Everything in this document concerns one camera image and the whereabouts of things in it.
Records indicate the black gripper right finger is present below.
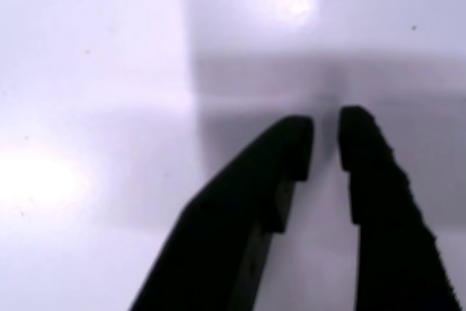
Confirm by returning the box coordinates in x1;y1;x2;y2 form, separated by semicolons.
337;105;462;311

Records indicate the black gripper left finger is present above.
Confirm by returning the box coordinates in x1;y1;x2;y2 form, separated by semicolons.
127;115;315;311

